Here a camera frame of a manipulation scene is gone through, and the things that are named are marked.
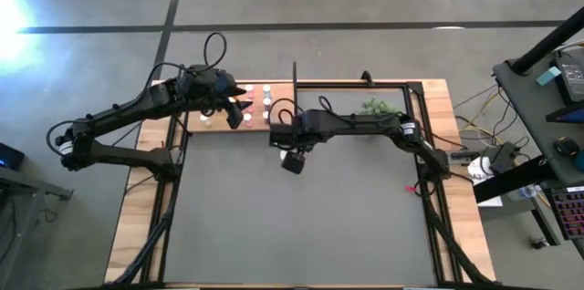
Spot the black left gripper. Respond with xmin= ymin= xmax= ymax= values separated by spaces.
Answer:
xmin=207 ymin=65 xmax=255 ymax=130

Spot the wooden shelf board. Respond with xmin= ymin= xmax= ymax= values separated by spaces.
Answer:
xmin=186 ymin=80 xmax=297 ymax=134

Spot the grey table mat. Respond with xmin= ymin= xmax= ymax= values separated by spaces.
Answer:
xmin=162 ymin=88 xmax=437 ymax=285

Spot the green artificial potted plant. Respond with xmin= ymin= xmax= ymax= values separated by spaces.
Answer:
xmin=360 ymin=97 xmax=403 ymax=117

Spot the white paper sheet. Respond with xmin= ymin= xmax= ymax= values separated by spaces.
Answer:
xmin=467 ymin=156 xmax=504 ymax=208

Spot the black control box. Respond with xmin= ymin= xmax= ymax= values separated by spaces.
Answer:
xmin=485 ymin=141 xmax=521 ymax=172

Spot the black desk beam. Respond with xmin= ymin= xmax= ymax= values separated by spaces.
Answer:
xmin=472 ymin=155 xmax=560 ymax=204

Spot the dark grey stand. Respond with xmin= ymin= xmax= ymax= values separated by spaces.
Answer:
xmin=0 ymin=164 xmax=75 ymax=290

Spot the clear water bottle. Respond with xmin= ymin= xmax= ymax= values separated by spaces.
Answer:
xmin=507 ymin=184 xmax=539 ymax=202

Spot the grey side desk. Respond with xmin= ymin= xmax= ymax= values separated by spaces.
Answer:
xmin=492 ymin=46 xmax=584 ymax=186

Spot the black device blue light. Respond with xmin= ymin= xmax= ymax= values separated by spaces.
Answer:
xmin=0 ymin=141 xmax=26 ymax=172

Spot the black desk caster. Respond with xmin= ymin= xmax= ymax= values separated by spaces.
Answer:
xmin=528 ymin=234 xmax=551 ymax=250

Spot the small teal box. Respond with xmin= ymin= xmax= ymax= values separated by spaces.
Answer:
xmin=536 ymin=66 xmax=562 ymax=87

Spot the black computer mouse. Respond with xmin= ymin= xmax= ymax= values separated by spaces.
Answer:
xmin=554 ymin=136 xmax=580 ymax=158

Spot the black tablet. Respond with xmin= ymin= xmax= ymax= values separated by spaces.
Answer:
xmin=545 ymin=100 xmax=584 ymax=123

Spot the black round pole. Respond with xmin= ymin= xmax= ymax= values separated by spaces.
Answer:
xmin=510 ymin=6 xmax=584 ymax=75

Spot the black backlit keyboard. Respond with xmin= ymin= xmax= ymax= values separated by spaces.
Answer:
xmin=545 ymin=184 xmax=584 ymax=241

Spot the black power adapter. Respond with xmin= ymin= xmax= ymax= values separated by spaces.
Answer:
xmin=554 ymin=55 xmax=584 ymax=104

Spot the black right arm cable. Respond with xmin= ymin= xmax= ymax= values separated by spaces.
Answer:
xmin=266 ymin=95 xmax=402 ymax=128

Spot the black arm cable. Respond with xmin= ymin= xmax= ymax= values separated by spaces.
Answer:
xmin=144 ymin=31 xmax=228 ymax=95
xmin=266 ymin=95 xmax=402 ymax=128

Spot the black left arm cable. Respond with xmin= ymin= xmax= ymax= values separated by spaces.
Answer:
xmin=144 ymin=31 xmax=228 ymax=95

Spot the black metal table frame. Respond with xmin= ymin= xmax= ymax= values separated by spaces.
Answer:
xmin=107 ymin=61 xmax=501 ymax=289

